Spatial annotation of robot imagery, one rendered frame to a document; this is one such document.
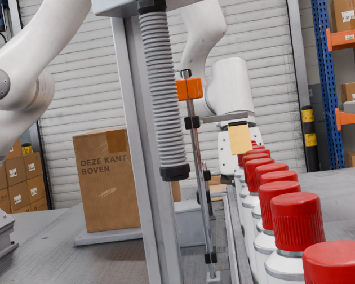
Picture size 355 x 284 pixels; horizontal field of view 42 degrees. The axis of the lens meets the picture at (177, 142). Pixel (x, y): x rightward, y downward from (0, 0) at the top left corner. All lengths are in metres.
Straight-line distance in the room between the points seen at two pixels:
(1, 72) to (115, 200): 0.45
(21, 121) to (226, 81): 0.53
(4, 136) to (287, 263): 0.96
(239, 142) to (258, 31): 4.44
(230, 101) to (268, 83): 4.03
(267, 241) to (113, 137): 0.93
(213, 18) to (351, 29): 3.55
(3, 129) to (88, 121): 4.28
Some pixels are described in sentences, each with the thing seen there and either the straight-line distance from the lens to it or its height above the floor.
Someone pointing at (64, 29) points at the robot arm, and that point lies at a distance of 1.13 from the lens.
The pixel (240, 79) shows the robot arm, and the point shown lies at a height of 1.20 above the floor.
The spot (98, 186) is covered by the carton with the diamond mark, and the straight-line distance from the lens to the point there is 1.29.
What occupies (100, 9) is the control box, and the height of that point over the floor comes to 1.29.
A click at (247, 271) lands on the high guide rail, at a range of 0.55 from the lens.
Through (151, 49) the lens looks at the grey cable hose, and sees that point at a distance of 0.52.
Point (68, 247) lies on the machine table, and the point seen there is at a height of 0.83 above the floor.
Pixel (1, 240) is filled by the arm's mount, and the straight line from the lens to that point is 1.37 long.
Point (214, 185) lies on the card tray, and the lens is 1.86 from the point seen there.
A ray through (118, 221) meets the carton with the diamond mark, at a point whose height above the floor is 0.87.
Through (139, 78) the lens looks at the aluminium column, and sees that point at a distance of 0.64.
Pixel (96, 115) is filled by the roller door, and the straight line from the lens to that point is 5.42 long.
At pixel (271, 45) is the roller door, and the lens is 5.08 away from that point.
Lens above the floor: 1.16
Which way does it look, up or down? 4 degrees down
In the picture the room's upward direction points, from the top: 8 degrees counter-clockwise
